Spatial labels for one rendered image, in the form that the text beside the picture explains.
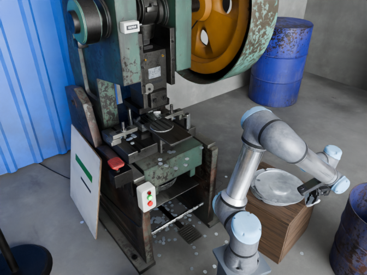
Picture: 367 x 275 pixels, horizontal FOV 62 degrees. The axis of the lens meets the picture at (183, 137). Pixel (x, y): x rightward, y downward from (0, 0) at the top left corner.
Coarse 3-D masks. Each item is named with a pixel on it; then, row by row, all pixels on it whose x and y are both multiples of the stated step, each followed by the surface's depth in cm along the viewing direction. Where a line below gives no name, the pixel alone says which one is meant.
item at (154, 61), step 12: (144, 48) 145; (156, 48) 148; (144, 60) 142; (156, 60) 147; (156, 72) 150; (156, 84) 153; (132, 96) 161; (144, 96) 152; (156, 96) 153; (144, 108) 155
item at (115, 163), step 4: (108, 160) 140; (112, 160) 140; (116, 160) 140; (120, 160) 140; (108, 164) 139; (112, 164) 137; (116, 164) 138; (120, 164) 138; (112, 168) 137; (116, 168) 137
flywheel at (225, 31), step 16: (208, 0) 153; (224, 0) 159; (240, 0) 135; (192, 16) 163; (208, 16) 158; (224, 16) 150; (240, 16) 138; (192, 32) 173; (208, 32) 163; (224, 32) 154; (240, 32) 141; (192, 48) 177; (208, 48) 167; (224, 48) 157; (240, 48) 145; (192, 64) 177; (208, 64) 166; (224, 64) 156
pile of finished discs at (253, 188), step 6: (270, 168) 194; (258, 174) 190; (252, 180) 185; (258, 180) 185; (252, 186) 181; (252, 192) 180; (258, 198) 176; (264, 198) 173; (270, 204) 173; (276, 204) 172; (282, 204) 173
